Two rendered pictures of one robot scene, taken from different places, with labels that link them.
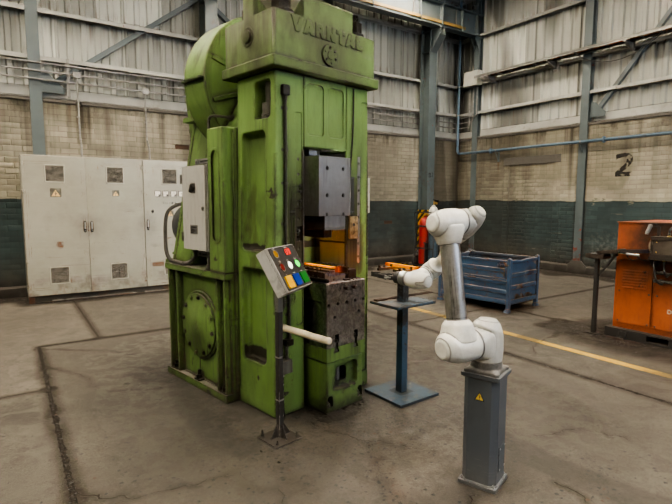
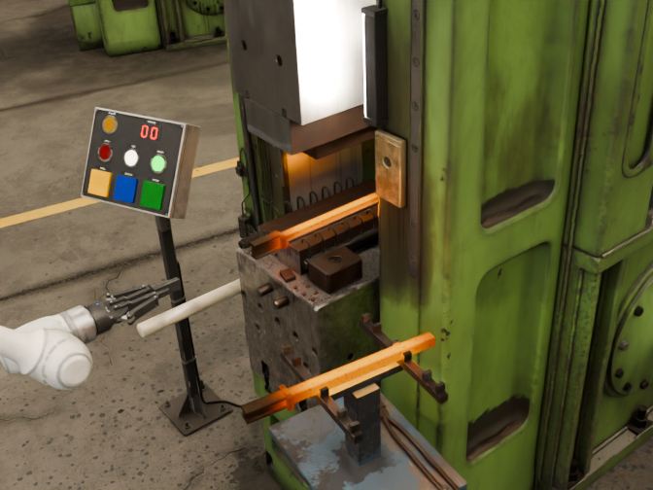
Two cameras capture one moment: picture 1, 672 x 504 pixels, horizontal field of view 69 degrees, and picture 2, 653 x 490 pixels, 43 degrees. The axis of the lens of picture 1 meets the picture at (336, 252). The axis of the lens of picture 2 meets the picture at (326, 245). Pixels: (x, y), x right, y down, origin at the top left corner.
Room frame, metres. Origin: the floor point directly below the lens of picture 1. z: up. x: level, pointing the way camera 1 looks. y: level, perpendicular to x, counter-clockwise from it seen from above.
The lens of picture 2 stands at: (3.77, -1.86, 2.16)
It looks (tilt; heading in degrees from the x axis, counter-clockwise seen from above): 32 degrees down; 98
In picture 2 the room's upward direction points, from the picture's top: 3 degrees counter-clockwise
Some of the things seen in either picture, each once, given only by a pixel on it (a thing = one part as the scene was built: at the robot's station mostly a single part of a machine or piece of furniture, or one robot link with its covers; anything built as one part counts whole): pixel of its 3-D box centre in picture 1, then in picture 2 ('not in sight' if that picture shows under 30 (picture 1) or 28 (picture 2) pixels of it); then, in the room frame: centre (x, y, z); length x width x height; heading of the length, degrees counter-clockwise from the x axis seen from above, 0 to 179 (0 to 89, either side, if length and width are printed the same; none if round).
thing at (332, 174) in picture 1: (319, 187); (340, 12); (3.54, 0.12, 1.56); 0.42 x 0.39 x 0.40; 44
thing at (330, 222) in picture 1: (314, 221); (333, 102); (3.51, 0.15, 1.32); 0.42 x 0.20 x 0.10; 44
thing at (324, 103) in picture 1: (305, 118); not in sight; (3.65, 0.23, 2.06); 0.44 x 0.41 x 0.47; 44
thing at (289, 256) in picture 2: (314, 271); (338, 221); (3.51, 0.15, 0.96); 0.42 x 0.20 x 0.09; 44
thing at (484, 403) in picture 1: (484, 425); not in sight; (2.46, -0.78, 0.30); 0.20 x 0.20 x 0.60; 54
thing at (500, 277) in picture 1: (486, 277); not in sight; (7.01, -2.18, 0.36); 1.20 x 0.80 x 0.72; 39
